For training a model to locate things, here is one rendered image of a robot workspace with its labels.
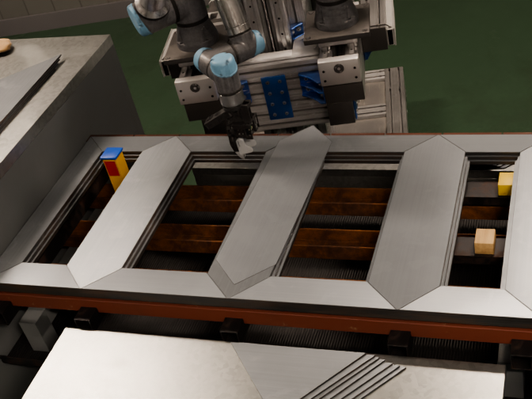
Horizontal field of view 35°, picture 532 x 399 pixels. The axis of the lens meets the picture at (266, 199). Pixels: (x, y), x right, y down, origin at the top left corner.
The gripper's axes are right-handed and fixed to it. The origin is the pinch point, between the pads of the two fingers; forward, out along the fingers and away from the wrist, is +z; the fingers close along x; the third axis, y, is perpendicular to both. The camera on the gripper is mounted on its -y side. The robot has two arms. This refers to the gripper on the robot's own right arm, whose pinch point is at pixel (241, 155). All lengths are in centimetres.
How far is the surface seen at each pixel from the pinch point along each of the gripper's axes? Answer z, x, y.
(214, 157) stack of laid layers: 2.8, 2.3, -10.7
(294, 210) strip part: 0.7, -26.0, 24.7
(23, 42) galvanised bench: -19, 47, -102
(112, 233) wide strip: 0.8, -38.6, -28.9
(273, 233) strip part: 0.7, -35.9, 21.3
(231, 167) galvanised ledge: 17.7, 16.9, -13.3
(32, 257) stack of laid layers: 3, -49, -52
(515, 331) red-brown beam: 5, -62, 88
